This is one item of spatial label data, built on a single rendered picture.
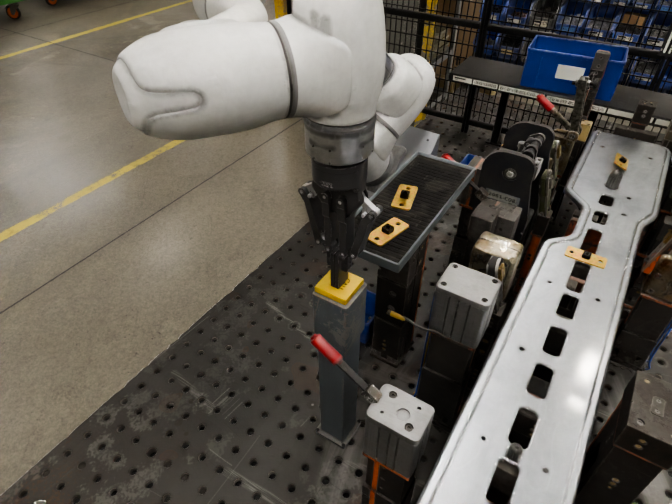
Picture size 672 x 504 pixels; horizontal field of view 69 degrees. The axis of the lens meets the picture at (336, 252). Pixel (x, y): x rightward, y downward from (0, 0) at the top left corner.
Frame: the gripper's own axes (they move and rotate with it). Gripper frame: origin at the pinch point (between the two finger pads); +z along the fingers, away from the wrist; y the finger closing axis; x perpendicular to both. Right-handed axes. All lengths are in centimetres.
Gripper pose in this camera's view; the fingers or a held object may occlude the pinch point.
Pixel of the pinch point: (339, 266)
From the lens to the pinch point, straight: 76.9
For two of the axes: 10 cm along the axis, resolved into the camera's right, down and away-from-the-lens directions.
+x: 5.4, -5.5, 6.4
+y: 8.4, 3.5, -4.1
